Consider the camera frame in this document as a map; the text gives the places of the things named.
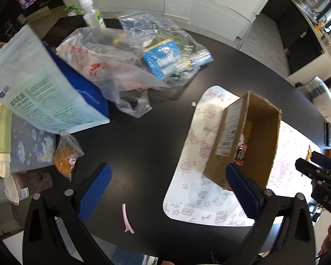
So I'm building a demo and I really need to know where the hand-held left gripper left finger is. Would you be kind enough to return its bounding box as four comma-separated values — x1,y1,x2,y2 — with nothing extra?
22,163,113,265

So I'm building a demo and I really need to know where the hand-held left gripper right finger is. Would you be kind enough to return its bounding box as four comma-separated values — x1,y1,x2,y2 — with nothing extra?
226,163,316,265

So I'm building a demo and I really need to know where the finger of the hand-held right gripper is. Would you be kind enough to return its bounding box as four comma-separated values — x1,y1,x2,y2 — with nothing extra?
310,150,331,169
295,157,331,183

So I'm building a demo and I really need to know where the red candy wrapper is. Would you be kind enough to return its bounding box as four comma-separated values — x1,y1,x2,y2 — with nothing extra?
235,142,249,166

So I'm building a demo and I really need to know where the brown cardboard box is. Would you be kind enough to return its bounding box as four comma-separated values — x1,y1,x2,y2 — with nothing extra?
203,91,282,190

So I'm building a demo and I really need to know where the black remote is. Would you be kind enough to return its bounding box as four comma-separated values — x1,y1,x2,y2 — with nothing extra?
324,121,331,147

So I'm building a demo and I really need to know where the pink hair clip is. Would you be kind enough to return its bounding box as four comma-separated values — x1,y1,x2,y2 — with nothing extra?
122,203,135,233

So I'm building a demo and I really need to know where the bag of orange rubber bands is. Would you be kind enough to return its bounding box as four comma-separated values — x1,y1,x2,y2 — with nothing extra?
54,134,85,181

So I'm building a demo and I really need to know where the white pink printed mat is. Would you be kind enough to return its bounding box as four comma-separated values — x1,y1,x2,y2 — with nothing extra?
163,85,331,228

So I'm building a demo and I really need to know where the clear acrylic chair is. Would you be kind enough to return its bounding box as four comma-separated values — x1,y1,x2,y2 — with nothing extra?
143,0,251,45
298,76,331,118

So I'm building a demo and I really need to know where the brown cup with white lid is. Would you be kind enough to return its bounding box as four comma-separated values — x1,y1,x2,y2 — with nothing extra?
4,171,53,205

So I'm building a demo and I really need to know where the blue printed wipes pack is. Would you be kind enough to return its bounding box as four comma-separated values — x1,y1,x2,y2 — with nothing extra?
0,99,58,178

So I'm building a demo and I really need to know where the blue and white pouch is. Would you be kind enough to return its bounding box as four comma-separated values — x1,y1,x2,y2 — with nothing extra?
0,25,111,134

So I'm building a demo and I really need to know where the black kitchen counter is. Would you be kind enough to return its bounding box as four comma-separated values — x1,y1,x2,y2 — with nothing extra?
262,0,331,86

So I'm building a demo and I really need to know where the clear bag with red print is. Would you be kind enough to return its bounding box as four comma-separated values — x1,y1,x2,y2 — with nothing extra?
56,28,171,118

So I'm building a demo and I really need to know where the blue packet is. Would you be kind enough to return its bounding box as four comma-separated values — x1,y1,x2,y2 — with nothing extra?
142,40,186,80

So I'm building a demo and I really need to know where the clear plastic bag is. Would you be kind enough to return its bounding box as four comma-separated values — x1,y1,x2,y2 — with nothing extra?
117,12,213,100

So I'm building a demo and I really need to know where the clear bottle with white cap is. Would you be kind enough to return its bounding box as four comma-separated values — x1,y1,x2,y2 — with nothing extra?
78,0,107,28

